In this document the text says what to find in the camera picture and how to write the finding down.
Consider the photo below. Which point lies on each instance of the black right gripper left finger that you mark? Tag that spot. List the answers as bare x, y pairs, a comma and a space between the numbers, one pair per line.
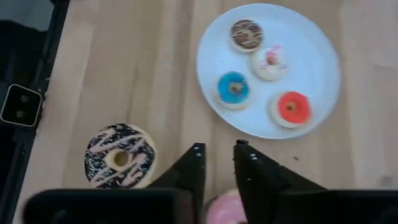
186, 174

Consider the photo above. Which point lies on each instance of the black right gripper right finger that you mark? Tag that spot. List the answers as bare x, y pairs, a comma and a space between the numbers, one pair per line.
264, 186

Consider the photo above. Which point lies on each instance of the large pink frosted donut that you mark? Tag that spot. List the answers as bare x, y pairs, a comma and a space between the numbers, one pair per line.
224, 211

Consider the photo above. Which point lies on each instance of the small red frosted donut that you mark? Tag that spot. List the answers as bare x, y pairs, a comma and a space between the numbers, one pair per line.
300, 109

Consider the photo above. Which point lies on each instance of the small blue frosted donut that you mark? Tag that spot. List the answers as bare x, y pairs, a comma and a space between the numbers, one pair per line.
228, 93

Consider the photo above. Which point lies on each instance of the small white pink-sprinkled donut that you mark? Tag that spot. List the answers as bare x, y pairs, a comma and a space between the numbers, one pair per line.
269, 70

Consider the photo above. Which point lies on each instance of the small chocolate frosted donut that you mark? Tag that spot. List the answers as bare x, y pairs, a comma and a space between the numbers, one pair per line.
247, 35

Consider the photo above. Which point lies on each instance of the large chocolate pink-drizzled donut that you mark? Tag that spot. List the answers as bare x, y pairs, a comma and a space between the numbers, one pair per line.
102, 146

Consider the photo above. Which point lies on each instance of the white round plate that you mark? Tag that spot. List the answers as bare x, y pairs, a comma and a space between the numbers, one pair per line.
304, 46

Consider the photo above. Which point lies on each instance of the black table-level camera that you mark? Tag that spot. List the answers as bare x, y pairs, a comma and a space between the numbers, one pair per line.
20, 105

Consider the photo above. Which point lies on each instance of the black metal table frame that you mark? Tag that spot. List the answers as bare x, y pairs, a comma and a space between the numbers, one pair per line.
53, 46

